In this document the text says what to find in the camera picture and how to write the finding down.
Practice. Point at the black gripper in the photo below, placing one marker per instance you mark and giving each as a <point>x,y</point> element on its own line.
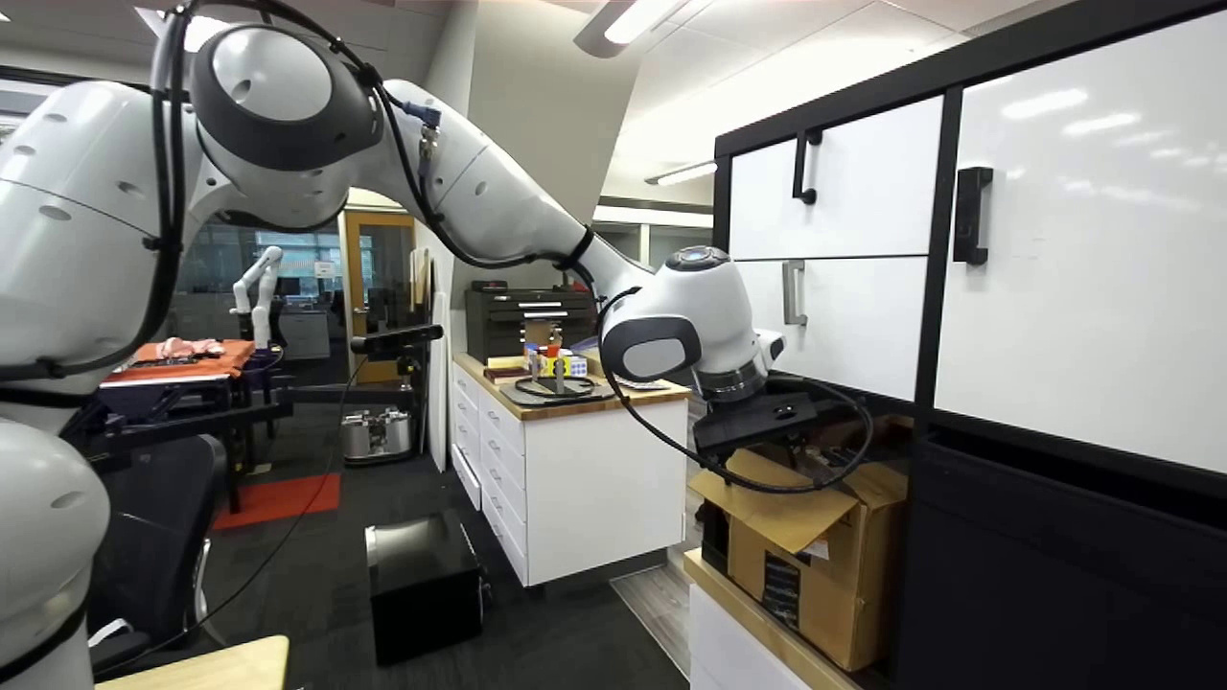
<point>735,427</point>

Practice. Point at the brown cardboard box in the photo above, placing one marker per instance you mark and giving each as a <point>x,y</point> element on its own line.
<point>818,575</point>

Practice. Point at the white Franka Panda arm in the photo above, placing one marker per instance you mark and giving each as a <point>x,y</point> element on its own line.
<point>78,217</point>

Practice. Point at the white drawer cabinet wooden top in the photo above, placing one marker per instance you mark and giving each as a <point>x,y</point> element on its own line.
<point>590,479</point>

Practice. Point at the colourful toy item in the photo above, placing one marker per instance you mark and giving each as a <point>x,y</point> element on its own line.
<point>550,367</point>

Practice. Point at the black desktop organizer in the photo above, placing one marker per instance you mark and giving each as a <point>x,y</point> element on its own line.
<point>510,321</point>

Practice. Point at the black shelf cabinet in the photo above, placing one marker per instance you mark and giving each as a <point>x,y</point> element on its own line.
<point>1060,562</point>

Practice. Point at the black floor bin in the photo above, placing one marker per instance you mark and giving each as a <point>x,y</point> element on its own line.
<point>423,594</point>

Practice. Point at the silver metal pot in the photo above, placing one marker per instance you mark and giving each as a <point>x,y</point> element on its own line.
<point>374,438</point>

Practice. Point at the white cabinet door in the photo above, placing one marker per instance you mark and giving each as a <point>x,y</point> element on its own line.
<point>1099,256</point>

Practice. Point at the long ceiling light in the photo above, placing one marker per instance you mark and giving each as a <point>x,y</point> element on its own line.
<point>638,22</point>

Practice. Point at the red floor mat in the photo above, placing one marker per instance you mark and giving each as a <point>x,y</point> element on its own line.
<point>281,498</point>

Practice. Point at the orange topped work table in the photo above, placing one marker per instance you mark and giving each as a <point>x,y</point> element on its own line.
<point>179,367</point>

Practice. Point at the light wooden table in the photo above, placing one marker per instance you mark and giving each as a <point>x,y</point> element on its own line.
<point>214,670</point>

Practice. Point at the black office chair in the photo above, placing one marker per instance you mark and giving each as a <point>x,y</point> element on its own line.
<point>160,537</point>

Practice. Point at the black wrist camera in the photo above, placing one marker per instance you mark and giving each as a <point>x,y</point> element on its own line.
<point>809,408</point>

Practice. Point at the wooden door frame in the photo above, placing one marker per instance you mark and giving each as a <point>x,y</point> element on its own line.
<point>350,293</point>

